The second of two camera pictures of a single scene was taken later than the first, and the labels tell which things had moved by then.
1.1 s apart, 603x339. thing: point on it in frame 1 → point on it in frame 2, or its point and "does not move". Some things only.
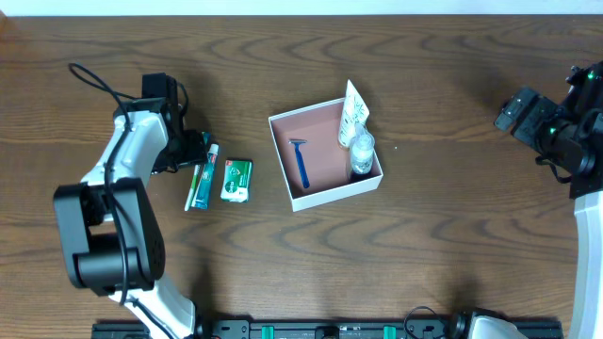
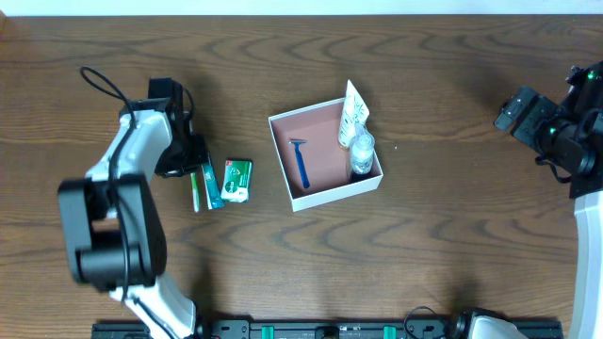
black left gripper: x=189 y=151 does not move
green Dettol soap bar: x=237 y=180 does not move
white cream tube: x=354 y=112 does not move
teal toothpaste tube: x=202 y=201 → x=213 y=195
